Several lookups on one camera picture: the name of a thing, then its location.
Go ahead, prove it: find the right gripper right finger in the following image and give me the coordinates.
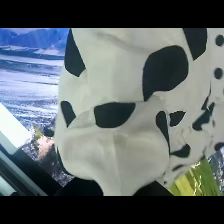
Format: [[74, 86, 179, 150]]
[[132, 180, 174, 197]]

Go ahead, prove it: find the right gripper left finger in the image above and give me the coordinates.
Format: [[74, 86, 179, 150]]
[[54, 176, 105, 197]]

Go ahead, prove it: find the white black-dotted shirt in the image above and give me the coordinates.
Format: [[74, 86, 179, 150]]
[[53, 28, 224, 197]]

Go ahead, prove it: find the silver frame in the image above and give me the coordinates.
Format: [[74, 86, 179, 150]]
[[0, 102, 49, 197]]

